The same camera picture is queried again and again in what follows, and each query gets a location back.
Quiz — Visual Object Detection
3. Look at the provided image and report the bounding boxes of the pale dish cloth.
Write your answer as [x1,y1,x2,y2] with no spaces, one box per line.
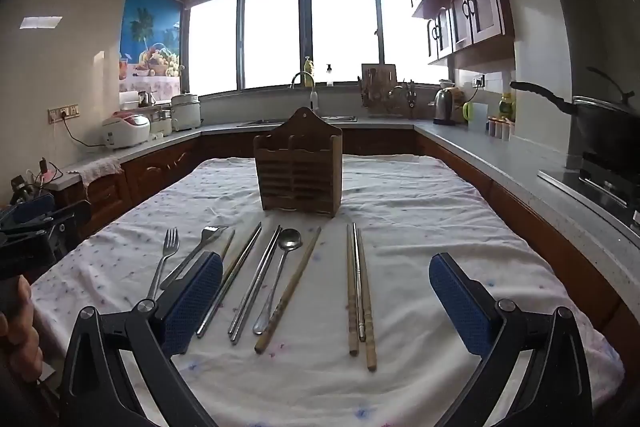
[79,156,124,188]

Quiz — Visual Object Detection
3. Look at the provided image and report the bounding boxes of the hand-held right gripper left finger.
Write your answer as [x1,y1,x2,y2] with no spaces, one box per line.
[59,251,224,427]

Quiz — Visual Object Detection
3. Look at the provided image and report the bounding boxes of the black gas stove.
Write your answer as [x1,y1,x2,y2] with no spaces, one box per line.
[537,152,640,233]

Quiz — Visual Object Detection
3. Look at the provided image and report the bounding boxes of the white electric cooker pot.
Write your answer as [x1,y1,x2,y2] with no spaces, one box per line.
[170,93,203,132]

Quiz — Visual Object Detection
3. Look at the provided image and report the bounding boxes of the silver spoon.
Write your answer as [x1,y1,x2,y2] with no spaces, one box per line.
[253,228,303,336]

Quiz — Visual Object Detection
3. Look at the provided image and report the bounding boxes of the slim silver fork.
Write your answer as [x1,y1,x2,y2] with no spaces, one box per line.
[146,228,180,304]

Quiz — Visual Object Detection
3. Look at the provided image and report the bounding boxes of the grey kitchen countertop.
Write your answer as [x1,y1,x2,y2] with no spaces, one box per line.
[50,117,640,268]

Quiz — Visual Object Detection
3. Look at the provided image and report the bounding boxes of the wooden cutting board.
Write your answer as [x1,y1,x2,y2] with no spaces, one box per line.
[361,64,398,108]

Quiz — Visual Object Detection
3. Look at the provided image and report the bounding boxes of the wall power strip socket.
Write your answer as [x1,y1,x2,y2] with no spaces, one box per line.
[48,106,81,124]

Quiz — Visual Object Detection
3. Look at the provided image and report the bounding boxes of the broad silver fork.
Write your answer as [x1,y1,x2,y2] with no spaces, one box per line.
[159,225,229,291]

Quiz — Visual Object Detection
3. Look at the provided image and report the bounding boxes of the wooden lower cabinets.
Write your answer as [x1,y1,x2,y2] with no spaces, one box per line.
[65,127,640,358]

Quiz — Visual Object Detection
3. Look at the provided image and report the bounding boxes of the wooden chopstick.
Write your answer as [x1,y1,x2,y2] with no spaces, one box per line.
[347,224,360,356]
[357,229,377,371]
[254,227,322,355]

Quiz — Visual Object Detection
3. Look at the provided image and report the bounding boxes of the stainless electric kettle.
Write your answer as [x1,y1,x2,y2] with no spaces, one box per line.
[432,87,457,126]

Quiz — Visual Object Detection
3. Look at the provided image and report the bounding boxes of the row of spice jars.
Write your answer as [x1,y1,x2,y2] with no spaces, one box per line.
[487,117,516,142]

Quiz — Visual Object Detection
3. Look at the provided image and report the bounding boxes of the tropical fruit wall poster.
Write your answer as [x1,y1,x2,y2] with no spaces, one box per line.
[119,0,182,95]

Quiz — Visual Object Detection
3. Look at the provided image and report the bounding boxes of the small white blender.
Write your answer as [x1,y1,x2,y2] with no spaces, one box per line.
[150,107,173,136]

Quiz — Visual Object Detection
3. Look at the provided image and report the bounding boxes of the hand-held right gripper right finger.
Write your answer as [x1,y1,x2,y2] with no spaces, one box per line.
[429,253,593,427]

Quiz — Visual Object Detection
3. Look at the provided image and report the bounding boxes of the chrome kitchen faucet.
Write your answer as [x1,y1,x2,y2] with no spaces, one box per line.
[291,72,320,112]

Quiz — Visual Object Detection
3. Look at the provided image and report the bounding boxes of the white floral tablecloth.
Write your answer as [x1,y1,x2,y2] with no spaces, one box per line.
[30,154,626,427]

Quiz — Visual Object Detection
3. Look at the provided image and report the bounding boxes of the kitchen window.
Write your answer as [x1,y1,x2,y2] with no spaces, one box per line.
[182,0,451,96]

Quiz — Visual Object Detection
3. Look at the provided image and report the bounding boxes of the white and pink rice cooker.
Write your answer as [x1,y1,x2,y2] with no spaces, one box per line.
[102,114,151,151]

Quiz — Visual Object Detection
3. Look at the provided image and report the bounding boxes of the black wok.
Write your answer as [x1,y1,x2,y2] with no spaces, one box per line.
[509,67,640,168]

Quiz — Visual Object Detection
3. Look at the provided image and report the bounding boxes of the person's left hand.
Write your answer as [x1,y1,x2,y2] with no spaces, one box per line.
[0,276,45,383]

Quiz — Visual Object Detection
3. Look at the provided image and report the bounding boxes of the metal utensil drying rack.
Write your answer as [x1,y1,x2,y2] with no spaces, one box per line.
[357,77,419,120]

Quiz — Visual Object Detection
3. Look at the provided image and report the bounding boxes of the wooden utensil holder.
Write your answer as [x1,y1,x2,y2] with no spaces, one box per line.
[253,107,344,216]

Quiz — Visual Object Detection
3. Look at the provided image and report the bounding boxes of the metal chopstick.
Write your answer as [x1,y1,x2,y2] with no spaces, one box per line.
[228,225,280,338]
[353,223,367,342]
[231,227,283,346]

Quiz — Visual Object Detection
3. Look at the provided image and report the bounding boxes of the stainless steel sink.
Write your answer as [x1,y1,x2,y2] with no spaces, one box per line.
[237,114,359,128]

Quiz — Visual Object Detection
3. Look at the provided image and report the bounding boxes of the kitchen knife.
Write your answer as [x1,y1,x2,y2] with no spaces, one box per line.
[196,222,263,339]

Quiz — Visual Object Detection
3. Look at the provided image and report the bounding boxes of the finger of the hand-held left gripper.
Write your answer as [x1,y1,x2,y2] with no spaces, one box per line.
[47,200,93,254]
[0,194,56,233]

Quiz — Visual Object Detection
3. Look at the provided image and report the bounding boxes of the black power cable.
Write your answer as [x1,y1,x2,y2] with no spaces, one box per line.
[61,117,110,148]

